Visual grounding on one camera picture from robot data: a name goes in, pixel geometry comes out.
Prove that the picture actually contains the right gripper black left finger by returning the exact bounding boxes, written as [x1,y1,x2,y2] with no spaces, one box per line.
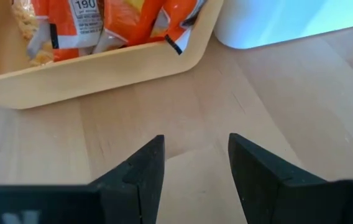
[89,134,166,224]

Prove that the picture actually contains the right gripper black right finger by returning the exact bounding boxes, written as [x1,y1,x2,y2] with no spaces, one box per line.
[227,133,347,224]

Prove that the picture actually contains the yellow plastic bin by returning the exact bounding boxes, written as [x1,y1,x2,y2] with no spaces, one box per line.
[0,0,224,110]

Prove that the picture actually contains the white plastic bin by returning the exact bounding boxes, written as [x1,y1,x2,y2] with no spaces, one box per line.
[213,0,353,50]

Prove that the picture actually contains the orange chicken noodle pack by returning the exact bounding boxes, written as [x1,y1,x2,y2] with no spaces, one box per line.
[92,0,168,54]
[150,0,209,56]
[11,0,105,67]

